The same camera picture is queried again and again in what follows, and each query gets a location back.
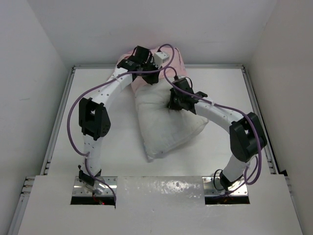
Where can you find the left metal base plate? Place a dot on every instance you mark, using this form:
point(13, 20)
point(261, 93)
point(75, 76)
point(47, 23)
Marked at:
point(81, 189)

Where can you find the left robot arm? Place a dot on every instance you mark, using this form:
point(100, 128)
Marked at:
point(93, 112)

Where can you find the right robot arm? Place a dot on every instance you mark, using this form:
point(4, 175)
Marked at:
point(247, 137)

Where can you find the metal base plate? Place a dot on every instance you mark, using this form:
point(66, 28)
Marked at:
point(81, 189)
point(212, 187)

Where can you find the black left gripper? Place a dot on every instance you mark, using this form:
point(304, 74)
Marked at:
point(153, 80)

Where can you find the white front cover board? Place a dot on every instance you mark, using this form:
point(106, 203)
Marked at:
point(159, 206)

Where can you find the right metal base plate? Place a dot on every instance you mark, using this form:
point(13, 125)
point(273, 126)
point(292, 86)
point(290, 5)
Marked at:
point(212, 187)

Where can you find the white pillow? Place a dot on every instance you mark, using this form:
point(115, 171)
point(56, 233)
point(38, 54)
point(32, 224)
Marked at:
point(162, 129)

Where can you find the pink pillowcase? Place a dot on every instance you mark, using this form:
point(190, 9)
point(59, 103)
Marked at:
point(177, 64)

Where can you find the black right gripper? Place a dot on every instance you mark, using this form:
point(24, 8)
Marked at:
point(171, 105)

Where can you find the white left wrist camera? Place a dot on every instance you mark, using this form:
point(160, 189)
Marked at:
point(160, 58)

